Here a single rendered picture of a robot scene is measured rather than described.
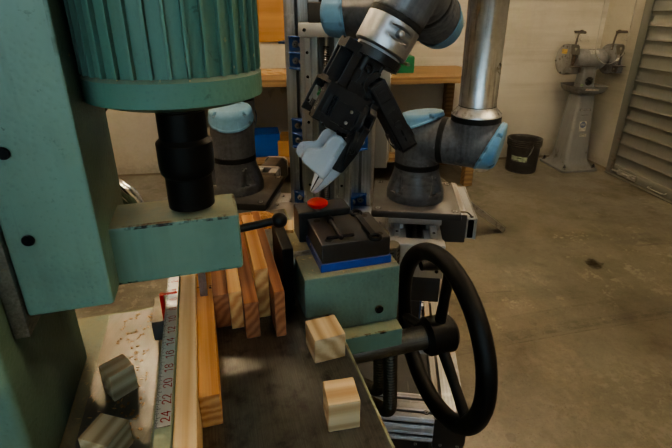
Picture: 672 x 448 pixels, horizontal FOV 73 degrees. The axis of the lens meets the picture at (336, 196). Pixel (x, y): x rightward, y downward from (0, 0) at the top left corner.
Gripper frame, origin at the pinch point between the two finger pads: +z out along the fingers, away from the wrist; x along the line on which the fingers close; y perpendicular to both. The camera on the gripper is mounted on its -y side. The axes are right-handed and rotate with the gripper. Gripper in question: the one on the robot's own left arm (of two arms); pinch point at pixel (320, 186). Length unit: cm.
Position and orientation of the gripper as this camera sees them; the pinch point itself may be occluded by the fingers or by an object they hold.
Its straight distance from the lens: 65.9
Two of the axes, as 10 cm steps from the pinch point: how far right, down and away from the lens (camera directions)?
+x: 2.8, 3.7, -8.9
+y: -8.3, -3.7, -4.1
